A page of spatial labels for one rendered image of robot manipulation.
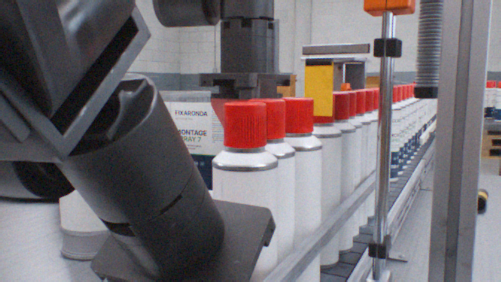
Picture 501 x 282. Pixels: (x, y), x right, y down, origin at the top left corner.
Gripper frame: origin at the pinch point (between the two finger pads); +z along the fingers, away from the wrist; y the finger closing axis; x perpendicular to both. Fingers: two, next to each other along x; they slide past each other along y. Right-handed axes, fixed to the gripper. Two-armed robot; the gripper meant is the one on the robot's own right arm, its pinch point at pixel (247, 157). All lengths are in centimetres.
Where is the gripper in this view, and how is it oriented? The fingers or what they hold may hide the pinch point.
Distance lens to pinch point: 49.1
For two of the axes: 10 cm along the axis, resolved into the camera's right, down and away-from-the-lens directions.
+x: 9.0, 0.5, -4.2
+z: 0.0, 9.9, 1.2
